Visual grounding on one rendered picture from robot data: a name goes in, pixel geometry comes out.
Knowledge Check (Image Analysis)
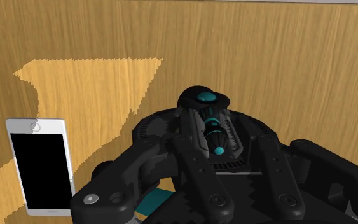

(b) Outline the white smartphone with black screen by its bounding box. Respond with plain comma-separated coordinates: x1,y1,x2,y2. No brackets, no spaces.
5,118,76,217

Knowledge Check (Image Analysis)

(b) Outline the black and teal rounded device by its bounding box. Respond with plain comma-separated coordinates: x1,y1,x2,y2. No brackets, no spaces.
131,85,280,218

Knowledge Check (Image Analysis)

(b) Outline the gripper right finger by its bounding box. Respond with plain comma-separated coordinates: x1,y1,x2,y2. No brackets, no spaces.
257,136,358,224

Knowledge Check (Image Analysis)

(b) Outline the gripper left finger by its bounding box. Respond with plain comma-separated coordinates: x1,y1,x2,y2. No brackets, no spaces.
70,134,236,224

